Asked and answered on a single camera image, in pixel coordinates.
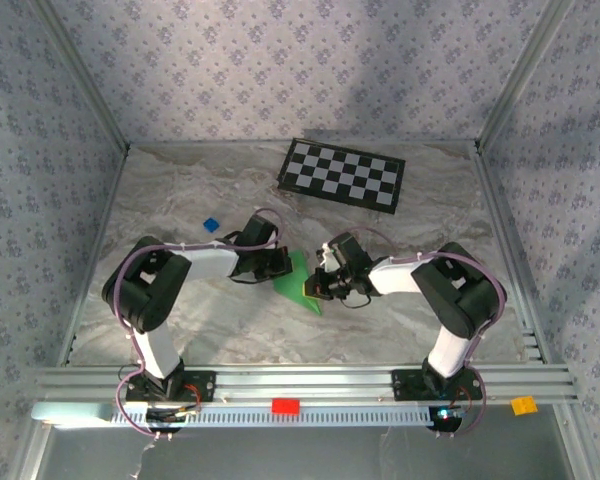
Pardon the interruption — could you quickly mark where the green paper sheet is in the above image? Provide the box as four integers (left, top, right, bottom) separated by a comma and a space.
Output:
272, 249, 324, 318

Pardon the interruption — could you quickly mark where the black white checkerboard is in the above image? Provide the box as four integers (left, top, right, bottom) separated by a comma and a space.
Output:
277, 137, 406, 215

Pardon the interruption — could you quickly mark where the orange toy brick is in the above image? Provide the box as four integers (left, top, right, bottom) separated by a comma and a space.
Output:
510, 395, 539, 417

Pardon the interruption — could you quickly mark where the wide aluminium mounting rail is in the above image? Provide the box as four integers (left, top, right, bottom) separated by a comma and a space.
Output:
34, 364, 579, 407

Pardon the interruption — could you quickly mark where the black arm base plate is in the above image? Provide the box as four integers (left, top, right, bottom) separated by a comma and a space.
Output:
125, 370, 217, 404
391, 368, 484, 402

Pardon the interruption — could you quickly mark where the white slotted cable duct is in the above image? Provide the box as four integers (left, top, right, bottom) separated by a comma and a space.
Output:
31, 402, 431, 429

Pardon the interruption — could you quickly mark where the aluminium frame bar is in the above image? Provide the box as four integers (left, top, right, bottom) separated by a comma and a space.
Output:
127, 139, 479, 149
57, 147, 131, 369
472, 142, 554, 369

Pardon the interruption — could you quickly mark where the aluminium frame post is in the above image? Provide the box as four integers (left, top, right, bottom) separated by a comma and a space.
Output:
29, 0, 131, 154
474, 0, 577, 151

